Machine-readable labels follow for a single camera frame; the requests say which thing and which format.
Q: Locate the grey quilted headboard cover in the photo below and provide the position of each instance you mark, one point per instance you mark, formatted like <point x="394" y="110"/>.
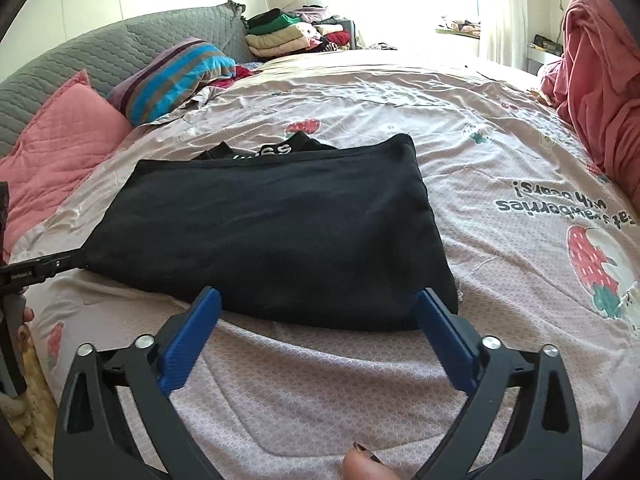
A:
<point x="100" y="50"/>

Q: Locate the person's right hand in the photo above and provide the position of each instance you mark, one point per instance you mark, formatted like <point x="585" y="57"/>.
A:
<point x="370" y="465"/>

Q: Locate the blue and brown striped pillow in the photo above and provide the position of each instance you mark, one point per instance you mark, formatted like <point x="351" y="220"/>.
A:
<point x="170" y="75"/>

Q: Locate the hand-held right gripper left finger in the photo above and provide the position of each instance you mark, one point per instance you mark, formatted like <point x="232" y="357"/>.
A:
<point x="192" y="340"/>

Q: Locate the pink strawberry printed bedspread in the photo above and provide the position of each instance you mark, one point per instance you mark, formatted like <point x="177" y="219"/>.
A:
<point x="500" y="260"/>

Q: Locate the pink quilted pillow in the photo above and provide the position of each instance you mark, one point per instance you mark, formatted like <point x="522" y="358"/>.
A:
<point x="60" y="135"/>

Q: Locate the cluttered green-edged shelf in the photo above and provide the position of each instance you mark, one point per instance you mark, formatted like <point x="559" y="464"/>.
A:
<point x="457" y="27"/>

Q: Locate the pile of folded clothes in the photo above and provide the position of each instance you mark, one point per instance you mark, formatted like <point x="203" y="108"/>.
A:
<point x="295" y="32"/>

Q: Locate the person's left hand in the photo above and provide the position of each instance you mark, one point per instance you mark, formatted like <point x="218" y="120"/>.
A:
<point x="26" y="322"/>

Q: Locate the red crumpled garment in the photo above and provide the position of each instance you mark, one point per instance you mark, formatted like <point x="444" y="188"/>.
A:
<point x="237" y="75"/>

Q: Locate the white curtain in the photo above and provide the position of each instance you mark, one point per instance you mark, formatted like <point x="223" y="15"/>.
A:
<point x="500" y="15"/>

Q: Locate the pink red crumpled blanket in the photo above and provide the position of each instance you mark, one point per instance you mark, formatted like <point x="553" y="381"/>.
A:
<point x="605" y="75"/>

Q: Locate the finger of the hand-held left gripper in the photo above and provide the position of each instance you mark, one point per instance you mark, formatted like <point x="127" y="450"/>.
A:
<point x="55" y="262"/>

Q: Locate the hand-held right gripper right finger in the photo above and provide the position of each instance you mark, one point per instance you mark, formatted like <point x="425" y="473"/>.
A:
<point x="445" y="340"/>

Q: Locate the white cabinet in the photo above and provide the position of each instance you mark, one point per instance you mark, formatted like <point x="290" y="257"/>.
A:
<point x="540" y="60"/>

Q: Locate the black sweater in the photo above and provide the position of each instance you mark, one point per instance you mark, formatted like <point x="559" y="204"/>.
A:
<point x="275" y="225"/>

